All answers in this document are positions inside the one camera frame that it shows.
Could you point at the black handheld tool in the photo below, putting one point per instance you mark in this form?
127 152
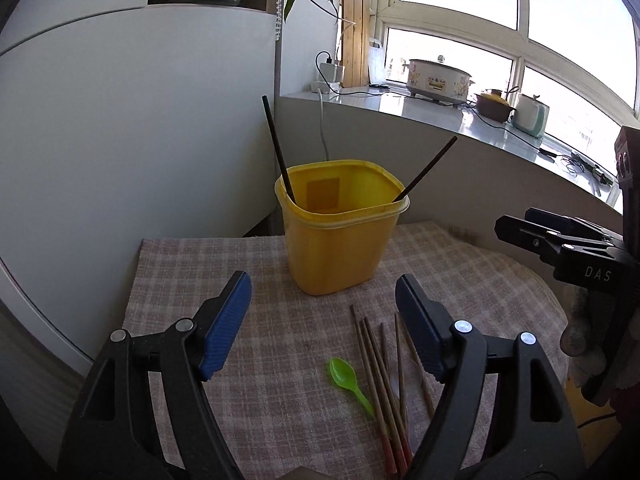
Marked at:
595 172

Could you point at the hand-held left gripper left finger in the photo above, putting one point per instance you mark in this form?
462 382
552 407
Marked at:
227 325

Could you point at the checked pink table cloth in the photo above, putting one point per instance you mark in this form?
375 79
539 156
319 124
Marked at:
280 350

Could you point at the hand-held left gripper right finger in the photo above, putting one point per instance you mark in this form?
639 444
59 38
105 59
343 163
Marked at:
417 325

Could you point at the green plastic spoon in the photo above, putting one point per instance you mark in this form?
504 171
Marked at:
342 372

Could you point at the wooden board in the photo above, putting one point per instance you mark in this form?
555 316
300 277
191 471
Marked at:
352 35

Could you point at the white cabinet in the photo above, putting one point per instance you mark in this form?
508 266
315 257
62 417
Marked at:
125 135

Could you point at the clear plastic bag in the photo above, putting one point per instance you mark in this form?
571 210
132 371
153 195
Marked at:
376 62

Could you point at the person's right hand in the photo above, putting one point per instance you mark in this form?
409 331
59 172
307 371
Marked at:
575 337

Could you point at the white charger plug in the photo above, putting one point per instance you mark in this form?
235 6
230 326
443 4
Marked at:
334 71

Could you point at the pale green kettle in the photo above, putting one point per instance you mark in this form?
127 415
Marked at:
530 115

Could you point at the white floral electric cooker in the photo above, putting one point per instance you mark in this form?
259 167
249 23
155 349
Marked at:
435 82

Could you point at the yellow plastic container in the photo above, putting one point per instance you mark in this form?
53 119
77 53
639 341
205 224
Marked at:
330 250

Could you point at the brown pot with yellow lid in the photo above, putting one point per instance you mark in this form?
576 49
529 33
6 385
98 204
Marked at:
492 107

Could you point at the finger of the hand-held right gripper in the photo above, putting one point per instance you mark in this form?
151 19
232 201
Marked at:
530 242
555 220

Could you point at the white windowsill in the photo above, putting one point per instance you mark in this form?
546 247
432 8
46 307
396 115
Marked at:
425 115

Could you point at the pile of brown chopsticks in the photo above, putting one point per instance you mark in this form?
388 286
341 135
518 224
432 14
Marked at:
395 452

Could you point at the black chopstick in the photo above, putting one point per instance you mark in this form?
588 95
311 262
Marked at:
276 145
430 165

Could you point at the white window frame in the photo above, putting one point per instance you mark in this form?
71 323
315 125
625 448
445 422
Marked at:
522 10

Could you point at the white power strip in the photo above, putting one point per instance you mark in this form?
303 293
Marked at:
325 87

